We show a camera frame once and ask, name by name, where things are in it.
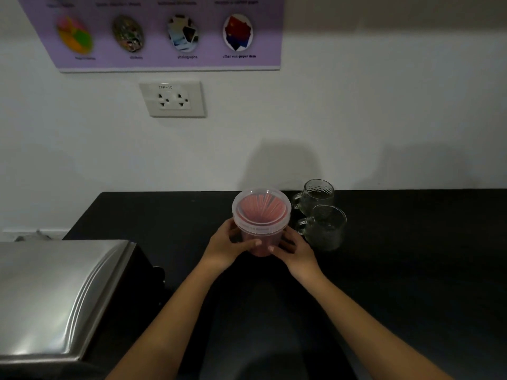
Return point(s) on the stainless steel appliance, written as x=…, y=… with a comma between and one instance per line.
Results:
x=59, y=300

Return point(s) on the clear glass mug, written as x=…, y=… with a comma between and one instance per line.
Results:
x=325, y=227
x=315, y=194

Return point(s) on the person's right thumb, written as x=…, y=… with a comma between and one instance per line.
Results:
x=288, y=234

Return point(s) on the white wall power outlet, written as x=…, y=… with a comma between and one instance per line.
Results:
x=172, y=99

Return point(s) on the purple wall poster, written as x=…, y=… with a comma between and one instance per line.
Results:
x=158, y=31

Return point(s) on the person's left forearm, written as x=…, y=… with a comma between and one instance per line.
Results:
x=166, y=324

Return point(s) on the person's right forearm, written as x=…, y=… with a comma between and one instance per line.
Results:
x=368, y=328

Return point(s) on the person's right hand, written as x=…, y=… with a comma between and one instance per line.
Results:
x=295, y=253

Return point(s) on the person's left hand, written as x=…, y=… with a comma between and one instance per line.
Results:
x=221, y=249

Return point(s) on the clear lidded plastic container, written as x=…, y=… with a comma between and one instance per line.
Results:
x=261, y=219

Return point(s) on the bundle of pink sticks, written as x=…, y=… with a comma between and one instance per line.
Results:
x=262, y=211

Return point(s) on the person's left thumb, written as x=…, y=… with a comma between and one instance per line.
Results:
x=231, y=228

